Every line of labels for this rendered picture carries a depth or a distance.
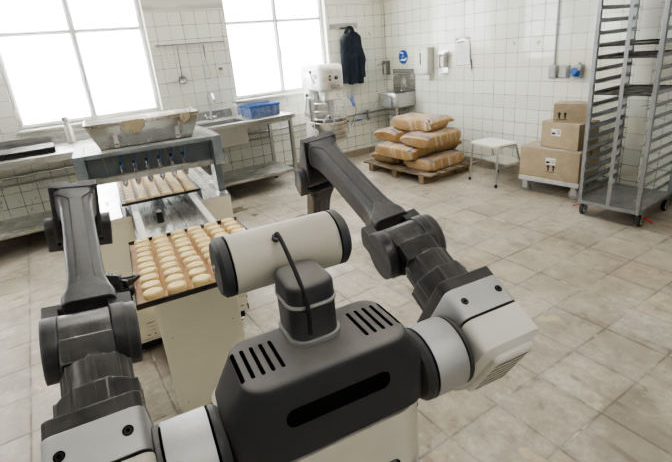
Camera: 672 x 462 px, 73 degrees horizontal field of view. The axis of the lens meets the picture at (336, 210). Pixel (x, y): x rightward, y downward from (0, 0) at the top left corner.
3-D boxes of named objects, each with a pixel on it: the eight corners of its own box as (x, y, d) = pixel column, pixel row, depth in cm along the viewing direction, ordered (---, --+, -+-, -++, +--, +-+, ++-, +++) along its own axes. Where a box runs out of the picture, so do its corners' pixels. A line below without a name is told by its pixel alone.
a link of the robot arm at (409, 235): (414, 268, 65) (445, 255, 66) (379, 217, 71) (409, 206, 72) (405, 299, 72) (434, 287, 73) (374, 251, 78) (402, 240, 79)
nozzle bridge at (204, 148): (90, 207, 257) (73, 148, 245) (217, 181, 286) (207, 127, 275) (90, 224, 229) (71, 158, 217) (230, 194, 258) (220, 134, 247)
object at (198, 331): (164, 349, 266) (127, 205, 235) (222, 329, 279) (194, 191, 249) (185, 430, 206) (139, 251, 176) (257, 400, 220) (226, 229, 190)
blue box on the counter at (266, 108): (251, 118, 522) (249, 106, 518) (240, 117, 546) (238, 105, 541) (281, 113, 544) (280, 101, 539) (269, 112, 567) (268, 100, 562)
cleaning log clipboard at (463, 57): (472, 70, 548) (473, 35, 534) (471, 70, 547) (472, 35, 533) (455, 70, 569) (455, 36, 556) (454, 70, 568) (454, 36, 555)
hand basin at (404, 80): (434, 130, 626) (433, 46, 589) (414, 135, 607) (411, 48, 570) (389, 124, 705) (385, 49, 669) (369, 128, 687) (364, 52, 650)
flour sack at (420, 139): (425, 151, 512) (425, 136, 506) (398, 147, 543) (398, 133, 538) (465, 139, 552) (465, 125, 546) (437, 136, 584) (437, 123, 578)
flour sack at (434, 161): (428, 174, 521) (428, 161, 516) (402, 168, 553) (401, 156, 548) (468, 161, 560) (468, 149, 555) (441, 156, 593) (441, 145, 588)
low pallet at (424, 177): (364, 169, 610) (363, 161, 606) (407, 157, 651) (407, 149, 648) (430, 186, 516) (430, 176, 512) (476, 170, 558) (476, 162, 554)
